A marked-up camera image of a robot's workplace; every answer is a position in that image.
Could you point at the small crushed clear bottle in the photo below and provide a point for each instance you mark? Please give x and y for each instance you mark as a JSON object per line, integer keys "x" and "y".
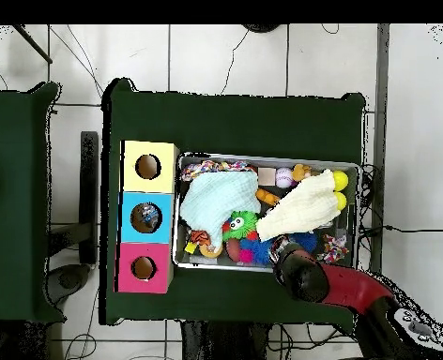
{"x": 278, "y": 247}

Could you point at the dark green table cloth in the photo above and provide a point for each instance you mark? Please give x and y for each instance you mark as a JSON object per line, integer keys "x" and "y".
{"x": 15, "y": 168}
{"x": 236, "y": 123}

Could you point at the orange toy building brick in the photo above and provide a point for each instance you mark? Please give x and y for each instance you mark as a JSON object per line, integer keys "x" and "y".
{"x": 266, "y": 197}

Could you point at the wooden box with three holes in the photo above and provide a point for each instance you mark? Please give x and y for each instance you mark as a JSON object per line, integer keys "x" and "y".
{"x": 131, "y": 180}

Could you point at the white baseball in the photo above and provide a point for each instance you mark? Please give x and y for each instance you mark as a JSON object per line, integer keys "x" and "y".
{"x": 284, "y": 177}

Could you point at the dark grey floor base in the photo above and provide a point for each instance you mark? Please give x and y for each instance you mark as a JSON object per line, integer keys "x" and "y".
{"x": 69, "y": 279}

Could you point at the black upright panel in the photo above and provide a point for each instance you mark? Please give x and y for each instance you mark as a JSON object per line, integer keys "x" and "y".
{"x": 89, "y": 168}

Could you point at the black round object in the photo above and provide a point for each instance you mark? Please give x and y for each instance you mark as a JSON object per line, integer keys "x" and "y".
{"x": 261, "y": 27}

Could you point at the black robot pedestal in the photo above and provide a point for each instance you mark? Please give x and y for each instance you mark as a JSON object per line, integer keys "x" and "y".
{"x": 225, "y": 345}

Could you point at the green spiky toy with eyes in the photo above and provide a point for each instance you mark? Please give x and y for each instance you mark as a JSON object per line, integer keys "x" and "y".
{"x": 240, "y": 225}

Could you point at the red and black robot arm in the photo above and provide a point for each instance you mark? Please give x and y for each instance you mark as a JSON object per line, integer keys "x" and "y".
{"x": 356, "y": 288}

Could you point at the blue spiky ball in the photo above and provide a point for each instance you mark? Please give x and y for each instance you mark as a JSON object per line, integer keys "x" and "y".
{"x": 306, "y": 242}

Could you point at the brown plush animal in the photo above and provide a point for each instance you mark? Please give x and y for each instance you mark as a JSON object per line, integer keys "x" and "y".
{"x": 300, "y": 172}

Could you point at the black tripod leg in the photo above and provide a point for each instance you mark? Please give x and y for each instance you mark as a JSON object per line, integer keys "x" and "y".
{"x": 33, "y": 44}

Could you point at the plain wooden block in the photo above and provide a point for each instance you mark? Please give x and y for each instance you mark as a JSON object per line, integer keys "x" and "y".
{"x": 266, "y": 176}

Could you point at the crushed clear bottle blue label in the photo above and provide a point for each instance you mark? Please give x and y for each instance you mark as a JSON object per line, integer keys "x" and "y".
{"x": 148, "y": 216}

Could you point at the yellow ball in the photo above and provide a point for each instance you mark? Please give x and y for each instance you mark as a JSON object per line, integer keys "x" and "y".
{"x": 341, "y": 180}
{"x": 341, "y": 200}

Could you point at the mint green muslin cloth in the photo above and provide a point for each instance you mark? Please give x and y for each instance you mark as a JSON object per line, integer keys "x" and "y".
{"x": 217, "y": 198}

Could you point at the cream muslin cloth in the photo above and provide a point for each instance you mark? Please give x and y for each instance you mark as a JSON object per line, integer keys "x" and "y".
{"x": 304, "y": 210}

